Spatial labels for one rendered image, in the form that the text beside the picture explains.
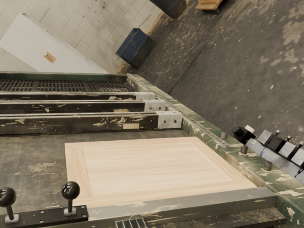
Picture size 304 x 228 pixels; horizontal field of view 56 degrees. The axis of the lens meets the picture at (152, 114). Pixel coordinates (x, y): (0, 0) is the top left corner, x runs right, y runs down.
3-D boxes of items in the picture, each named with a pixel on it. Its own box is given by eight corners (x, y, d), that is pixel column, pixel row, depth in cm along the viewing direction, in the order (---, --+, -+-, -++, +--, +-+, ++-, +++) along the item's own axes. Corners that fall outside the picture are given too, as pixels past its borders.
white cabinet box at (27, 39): (129, 91, 503) (19, 12, 416) (109, 116, 509) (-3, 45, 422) (122, 83, 558) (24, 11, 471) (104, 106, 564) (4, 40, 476)
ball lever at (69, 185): (78, 221, 66) (81, 193, 57) (61, 224, 65) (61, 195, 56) (77, 206, 69) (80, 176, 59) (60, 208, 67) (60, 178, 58)
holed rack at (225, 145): (232, 148, 110) (232, 147, 110) (225, 149, 110) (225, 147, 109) (129, 73, 259) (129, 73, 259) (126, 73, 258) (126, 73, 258)
